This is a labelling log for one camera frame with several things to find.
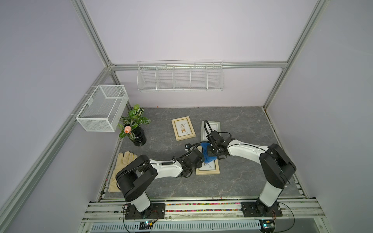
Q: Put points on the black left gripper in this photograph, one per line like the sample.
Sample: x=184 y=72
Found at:
x=199 y=164

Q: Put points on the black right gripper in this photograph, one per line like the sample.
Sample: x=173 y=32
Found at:
x=209 y=152

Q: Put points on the blue microfibre cloth black trim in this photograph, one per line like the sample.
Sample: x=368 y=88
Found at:
x=207 y=159

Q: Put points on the green-grey picture frame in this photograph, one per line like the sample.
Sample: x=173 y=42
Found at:
x=215 y=126

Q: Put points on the light wood picture frame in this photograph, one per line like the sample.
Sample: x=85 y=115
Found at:
x=210 y=165

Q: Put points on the beige picture frame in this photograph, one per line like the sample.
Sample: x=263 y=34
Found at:
x=183 y=128

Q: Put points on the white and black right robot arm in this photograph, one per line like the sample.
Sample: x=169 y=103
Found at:
x=278 y=168

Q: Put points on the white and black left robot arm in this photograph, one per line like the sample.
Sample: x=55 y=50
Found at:
x=136 y=177

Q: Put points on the black glossy plant vase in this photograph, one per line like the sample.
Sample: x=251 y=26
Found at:
x=138 y=137

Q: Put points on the green artificial plant pink flower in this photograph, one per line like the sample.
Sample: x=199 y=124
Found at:
x=133 y=121

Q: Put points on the left electronics board green led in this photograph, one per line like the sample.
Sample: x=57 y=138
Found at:
x=145 y=225

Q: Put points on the electronics board green led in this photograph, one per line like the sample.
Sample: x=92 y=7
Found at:
x=145 y=225
x=267 y=226

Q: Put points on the right electronics board green led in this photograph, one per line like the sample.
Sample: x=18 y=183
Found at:
x=267 y=226

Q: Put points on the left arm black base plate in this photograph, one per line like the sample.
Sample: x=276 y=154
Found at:
x=154 y=211

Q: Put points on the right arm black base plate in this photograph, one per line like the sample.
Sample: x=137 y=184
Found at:
x=258 y=209

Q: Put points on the long white wire shelf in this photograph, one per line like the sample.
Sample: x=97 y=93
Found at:
x=180 y=75

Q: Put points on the white vented cable duct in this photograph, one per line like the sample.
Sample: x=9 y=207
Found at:
x=176 y=226

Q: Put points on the aluminium mounting rail front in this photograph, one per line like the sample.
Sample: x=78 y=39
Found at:
x=203 y=209

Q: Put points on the white wire basket left wall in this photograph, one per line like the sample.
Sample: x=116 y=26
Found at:
x=103 y=109

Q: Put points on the aluminium cage frame profiles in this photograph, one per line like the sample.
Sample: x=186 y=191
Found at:
x=24 y=190

